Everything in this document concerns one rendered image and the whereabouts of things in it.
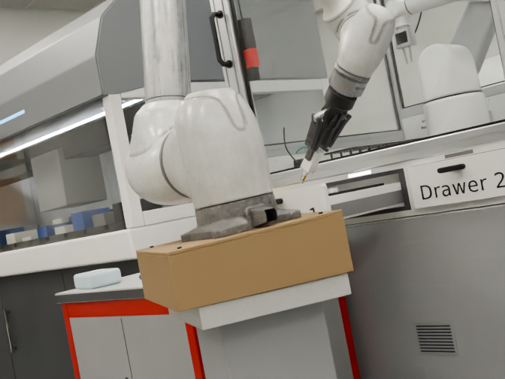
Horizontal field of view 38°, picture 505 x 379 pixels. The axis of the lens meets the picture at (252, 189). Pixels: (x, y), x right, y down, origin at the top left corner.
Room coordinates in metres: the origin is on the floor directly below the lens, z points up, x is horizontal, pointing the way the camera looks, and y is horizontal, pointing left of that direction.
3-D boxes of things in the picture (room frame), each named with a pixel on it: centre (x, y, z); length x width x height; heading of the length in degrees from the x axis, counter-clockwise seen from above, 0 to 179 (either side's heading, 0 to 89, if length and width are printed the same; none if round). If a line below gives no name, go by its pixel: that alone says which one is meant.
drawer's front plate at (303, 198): (1.82, -0.07, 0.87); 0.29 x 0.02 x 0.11; 44
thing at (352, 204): (1.96, -0.22, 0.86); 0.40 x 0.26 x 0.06; 134
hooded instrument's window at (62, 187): (3.51, 0.65, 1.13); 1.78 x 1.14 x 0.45; 44
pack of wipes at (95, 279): (2.12, 0.49, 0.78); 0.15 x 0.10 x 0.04; 32
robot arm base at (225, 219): (1.38, 0.03, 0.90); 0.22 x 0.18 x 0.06; 29
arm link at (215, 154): (1.40, 0.05, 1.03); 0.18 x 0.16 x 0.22; 36
